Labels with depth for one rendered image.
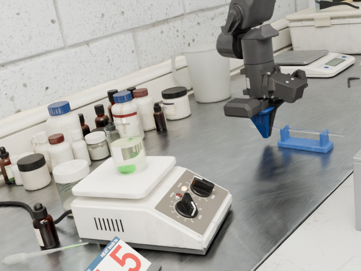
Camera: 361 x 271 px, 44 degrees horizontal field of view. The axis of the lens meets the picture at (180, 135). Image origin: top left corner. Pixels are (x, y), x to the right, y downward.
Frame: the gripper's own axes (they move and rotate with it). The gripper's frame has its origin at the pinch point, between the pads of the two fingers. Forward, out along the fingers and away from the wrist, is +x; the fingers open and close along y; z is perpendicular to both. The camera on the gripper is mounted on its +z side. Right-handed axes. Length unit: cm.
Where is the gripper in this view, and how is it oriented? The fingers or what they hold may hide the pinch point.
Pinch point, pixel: (265, 121)
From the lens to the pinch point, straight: 89.8
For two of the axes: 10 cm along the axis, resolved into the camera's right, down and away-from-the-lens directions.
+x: 1.7, 9.3, 3.3
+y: 6.4, -3.6, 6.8
